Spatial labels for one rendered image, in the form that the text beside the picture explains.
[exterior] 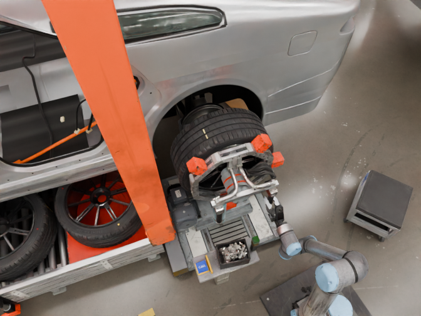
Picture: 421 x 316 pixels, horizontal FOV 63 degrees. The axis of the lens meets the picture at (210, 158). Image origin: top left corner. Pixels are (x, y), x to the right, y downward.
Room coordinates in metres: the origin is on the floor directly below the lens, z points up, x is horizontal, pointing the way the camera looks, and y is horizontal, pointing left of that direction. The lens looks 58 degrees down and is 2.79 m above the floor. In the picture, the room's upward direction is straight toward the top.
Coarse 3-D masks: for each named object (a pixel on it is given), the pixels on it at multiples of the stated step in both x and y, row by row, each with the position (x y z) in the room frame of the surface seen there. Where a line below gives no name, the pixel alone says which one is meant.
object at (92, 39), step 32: (64, 0) 0.74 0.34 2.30; (96, 0) 0.77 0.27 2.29; (64, 32) 0.73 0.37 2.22; (96, 32) 0.76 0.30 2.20; (96, 64) 0.75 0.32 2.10; (128, 64) 0.78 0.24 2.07; (96, 96) 0.74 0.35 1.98; (128, 96) 0.77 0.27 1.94; (128, 128) 0.76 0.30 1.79; (128, 160) 0.75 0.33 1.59; (128, 192) 0.73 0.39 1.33; (160, 192) 0.78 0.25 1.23; (160, 224) 0.76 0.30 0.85
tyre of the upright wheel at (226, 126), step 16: (224, 112) 1.34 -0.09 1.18; (240, 112) 1.36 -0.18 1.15; (192, 128) 1.26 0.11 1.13; (208, 128) 1.23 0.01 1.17; (224, 128) 1.22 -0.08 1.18; (240, 128) 1.23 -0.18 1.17; (256, 128) 1.27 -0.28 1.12; (176, 144) 1.22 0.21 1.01; (192, 144) 1.15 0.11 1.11; (208, 144) 1.12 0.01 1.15; (224, 144) 1.13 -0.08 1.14; (272, 144) 1.25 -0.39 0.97; (176, 160) 1.14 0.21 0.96
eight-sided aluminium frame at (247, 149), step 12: (252, 144) 1.16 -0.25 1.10; (216, 156) 1.06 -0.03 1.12; (228, 156) 1.06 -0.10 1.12; (240, 156) 1.08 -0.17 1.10; (264, 156) 1.13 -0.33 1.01; (192, 180) 0.99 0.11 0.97; (252, 180) 1.17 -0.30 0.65; (192, 192) 0.99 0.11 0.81; (204, 192) 1.05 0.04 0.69; (216, 192) 1.08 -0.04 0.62
